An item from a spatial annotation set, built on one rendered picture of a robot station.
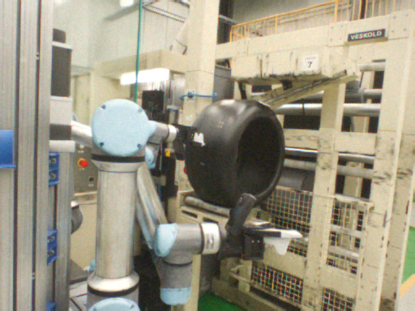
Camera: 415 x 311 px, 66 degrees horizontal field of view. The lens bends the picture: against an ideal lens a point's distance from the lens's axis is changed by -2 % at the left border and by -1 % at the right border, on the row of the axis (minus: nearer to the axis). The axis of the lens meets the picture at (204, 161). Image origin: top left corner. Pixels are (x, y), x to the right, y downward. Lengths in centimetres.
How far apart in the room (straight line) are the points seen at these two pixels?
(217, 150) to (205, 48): 71
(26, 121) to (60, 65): 21
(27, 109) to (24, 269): 42
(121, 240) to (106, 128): 25
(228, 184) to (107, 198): 93
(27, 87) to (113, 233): 43
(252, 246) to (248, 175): 126
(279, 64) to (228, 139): 61
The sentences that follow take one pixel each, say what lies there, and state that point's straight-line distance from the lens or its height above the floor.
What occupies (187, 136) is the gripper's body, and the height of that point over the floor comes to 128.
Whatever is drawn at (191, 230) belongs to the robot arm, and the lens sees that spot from 79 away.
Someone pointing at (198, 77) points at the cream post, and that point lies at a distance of 195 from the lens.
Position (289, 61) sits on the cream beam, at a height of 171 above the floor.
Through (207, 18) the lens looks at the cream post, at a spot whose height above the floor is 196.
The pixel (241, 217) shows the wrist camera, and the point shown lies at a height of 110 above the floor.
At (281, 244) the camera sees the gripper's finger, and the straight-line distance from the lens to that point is 85.
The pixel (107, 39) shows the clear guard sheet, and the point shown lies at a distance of 206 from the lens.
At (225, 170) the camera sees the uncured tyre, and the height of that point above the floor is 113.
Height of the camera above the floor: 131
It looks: 6 degrees down
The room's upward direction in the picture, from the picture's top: 4 degrees clockwise
